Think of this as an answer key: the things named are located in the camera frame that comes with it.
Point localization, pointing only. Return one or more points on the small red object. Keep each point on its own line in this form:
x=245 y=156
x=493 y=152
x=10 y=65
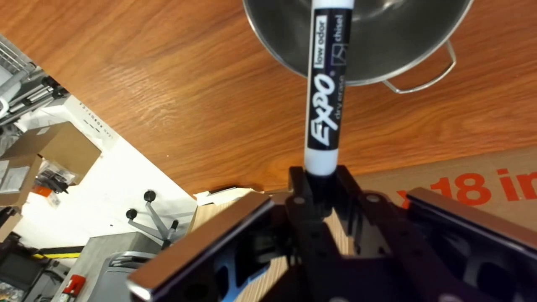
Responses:
x=74 y=283

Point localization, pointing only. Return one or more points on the white tape strip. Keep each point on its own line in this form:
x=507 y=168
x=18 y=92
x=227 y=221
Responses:
x=223 y=194

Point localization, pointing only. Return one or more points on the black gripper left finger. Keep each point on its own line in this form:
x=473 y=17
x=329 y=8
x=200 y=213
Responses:
x=223 y=245

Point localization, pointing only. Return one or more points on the brown cardboard box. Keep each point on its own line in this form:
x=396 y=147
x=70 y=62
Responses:
x=55 y=147

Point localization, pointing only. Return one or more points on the light wooden board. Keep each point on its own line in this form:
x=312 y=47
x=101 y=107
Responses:
x=262 y=282

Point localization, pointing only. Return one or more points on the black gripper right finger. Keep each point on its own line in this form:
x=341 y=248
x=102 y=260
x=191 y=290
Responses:
x=446 y=240

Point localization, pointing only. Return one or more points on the flat cardboard box red print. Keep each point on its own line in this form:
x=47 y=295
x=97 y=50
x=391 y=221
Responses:
x=446 y=173

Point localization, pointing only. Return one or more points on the grey tripod with black feet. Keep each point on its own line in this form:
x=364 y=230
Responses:
x=156 y=218

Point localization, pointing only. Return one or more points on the grey metal frame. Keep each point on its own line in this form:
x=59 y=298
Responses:
x=27 y=84

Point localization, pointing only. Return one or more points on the black Expo dry-erase marker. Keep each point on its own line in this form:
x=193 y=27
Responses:
x=327 y=100

